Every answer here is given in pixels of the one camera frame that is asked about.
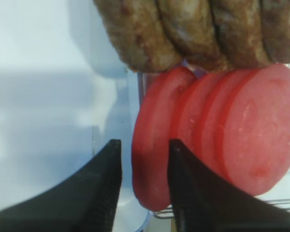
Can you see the clear patty tomato container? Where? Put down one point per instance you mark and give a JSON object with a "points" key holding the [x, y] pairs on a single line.
{"points": [[206, 197]]}

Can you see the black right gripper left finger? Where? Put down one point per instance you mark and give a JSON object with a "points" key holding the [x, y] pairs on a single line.
{"points": [[84, 202]]}

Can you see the red tomato slice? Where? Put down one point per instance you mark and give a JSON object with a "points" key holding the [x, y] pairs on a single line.
{"points": [[189, 107], [150, 141], [244, 135]]}

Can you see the brown meat patty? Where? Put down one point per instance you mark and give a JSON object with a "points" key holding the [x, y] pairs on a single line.
{"points": [[238, 26], [189, 25], [275, 18], [135, 30]]}

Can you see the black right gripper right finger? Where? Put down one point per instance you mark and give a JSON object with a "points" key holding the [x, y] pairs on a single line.
{"points": [[204, 202]]}

